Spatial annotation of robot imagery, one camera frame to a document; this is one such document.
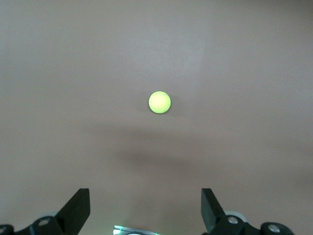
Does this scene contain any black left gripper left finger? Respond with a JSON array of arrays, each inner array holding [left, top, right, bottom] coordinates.
[[0, 188, 90, 235]]

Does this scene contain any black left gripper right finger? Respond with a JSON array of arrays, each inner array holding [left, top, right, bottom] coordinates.
[[201, 188, 293, 235]]

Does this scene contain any yellow-green tennis ball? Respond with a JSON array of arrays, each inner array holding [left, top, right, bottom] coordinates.
[[148, 91, 172, 115]]

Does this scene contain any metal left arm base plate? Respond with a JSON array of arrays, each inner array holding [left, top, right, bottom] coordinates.
[[113, 225, 157, 235]]

